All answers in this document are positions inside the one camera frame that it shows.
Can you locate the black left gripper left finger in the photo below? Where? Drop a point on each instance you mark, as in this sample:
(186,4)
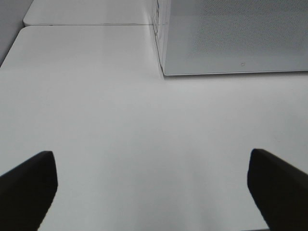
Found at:
(27,192)

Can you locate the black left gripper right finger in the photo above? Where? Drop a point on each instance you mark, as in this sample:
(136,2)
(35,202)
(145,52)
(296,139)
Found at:
(279,190)

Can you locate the white microwave door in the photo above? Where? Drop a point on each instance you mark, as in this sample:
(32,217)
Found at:
(237,36)

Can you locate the white microwave oven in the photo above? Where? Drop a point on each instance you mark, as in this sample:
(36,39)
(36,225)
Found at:
(160,19)

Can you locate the white partition panel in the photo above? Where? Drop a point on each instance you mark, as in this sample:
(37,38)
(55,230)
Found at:
(12,13)

